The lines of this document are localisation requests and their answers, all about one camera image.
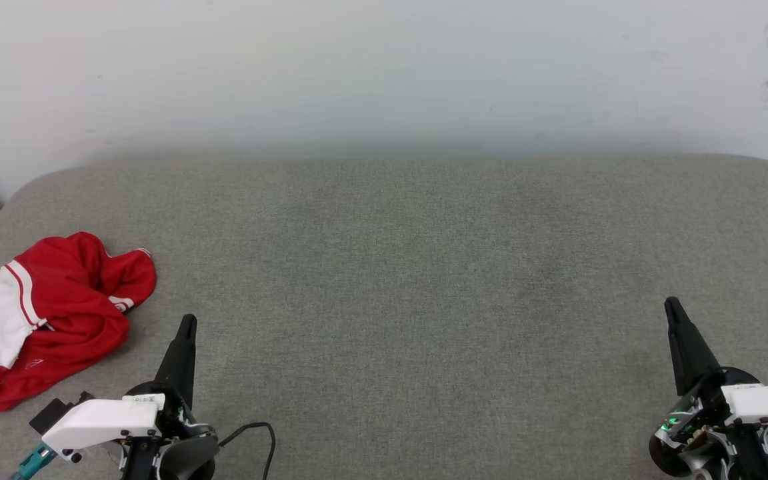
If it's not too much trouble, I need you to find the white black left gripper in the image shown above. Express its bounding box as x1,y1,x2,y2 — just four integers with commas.
42,315,218,480

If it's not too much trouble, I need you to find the thin black left gripper cable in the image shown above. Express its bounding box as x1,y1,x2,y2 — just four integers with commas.
217,422,277,480

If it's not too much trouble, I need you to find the red and white shirt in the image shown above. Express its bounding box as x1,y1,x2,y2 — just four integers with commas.
0,231,158,413

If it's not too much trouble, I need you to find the grey fabric sofa seat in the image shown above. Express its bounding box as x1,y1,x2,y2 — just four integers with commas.
0,153,768,480

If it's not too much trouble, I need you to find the black cable with teal plug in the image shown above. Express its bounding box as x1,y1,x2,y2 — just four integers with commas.
9,443,58,480

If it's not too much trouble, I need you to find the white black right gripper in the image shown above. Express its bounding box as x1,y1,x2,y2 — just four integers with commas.
664,297,768,480

